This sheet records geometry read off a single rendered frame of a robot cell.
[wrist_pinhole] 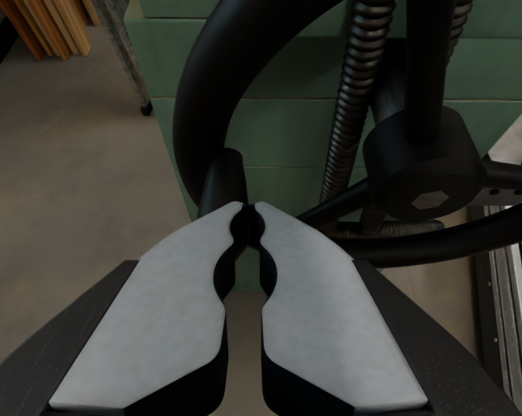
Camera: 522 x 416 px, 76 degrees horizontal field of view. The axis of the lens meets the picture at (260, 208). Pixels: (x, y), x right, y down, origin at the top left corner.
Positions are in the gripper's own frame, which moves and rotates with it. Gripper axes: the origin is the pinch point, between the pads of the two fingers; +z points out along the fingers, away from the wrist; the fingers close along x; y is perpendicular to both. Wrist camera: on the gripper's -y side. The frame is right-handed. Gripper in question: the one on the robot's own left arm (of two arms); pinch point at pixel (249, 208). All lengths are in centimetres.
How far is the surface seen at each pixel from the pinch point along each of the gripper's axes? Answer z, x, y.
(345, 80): 12.7, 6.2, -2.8
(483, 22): 12.8, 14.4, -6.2
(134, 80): 121, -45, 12
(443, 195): 5.5, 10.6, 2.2
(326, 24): 12.9, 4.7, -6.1
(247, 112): 29.1, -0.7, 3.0
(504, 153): 32.6, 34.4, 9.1
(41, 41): 157, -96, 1
